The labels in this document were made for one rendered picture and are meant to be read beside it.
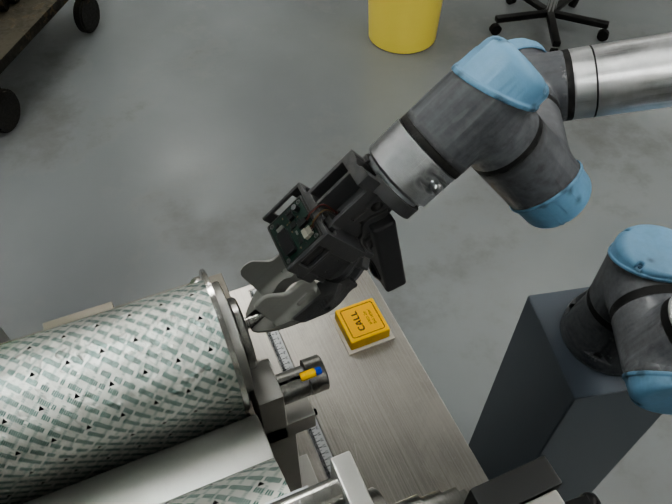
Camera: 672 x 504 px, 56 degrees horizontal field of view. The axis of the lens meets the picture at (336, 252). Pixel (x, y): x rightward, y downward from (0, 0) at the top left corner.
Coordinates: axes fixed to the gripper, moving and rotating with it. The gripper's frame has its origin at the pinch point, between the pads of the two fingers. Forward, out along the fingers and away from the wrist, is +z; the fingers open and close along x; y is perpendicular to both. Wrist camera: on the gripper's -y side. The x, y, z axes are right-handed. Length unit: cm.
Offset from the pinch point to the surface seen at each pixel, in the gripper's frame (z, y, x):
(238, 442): 5.4, 3.8, 11.8
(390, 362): 6.0, -39.1, -6.5
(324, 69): 9, -153, -208
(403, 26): -31, -167, -204
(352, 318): 6.6, -35.4, -15.1
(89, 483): 16.6, 11.5, 9.6
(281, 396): 2.9, -1.9, 7.6
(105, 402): 9.0, 14.4, 6.5
